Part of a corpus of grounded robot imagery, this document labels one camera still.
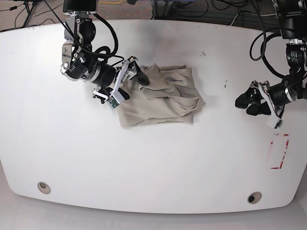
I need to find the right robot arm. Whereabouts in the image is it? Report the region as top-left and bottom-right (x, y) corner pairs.
(60, 0), (150, 109)

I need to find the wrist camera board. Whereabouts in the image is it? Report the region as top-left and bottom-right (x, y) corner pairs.
(105, 97), (119, 110)
(274, 120), (283, 129)

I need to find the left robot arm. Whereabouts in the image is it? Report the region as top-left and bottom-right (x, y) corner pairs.
(235, 0), (307, 129)

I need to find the beige t-shirt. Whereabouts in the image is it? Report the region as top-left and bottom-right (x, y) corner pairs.
(116, 64), (204, 128)

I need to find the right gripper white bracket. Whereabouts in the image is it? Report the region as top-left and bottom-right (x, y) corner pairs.
(92, 56), (150, 104)

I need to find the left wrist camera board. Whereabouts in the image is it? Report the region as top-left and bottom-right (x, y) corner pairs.
(274, 120), (283, 129)

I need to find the table cable grommet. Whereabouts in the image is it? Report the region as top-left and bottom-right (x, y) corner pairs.
(37, 182), (51, 195)
(247, 192), (262, 204)

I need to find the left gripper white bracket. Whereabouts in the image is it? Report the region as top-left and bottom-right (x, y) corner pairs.
(235, 80), (283, 128)

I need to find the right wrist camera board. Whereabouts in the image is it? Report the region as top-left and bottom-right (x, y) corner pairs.
(105, 97), (119, 110)

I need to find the red tape rectangle marking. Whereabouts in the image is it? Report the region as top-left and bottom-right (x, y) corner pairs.
(268, 133), (290, 170)

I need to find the left table cable grommet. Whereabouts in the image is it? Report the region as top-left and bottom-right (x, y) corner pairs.
(37, 182), (51, 195)

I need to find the right table cable grommet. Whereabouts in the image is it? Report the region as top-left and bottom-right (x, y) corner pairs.
(247, 192), (262, 204)

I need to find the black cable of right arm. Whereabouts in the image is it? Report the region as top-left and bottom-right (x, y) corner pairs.
(43, 0), (128, 70)

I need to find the black tripod stand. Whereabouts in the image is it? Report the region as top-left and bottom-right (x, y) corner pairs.
(22, 0), (37, 28)

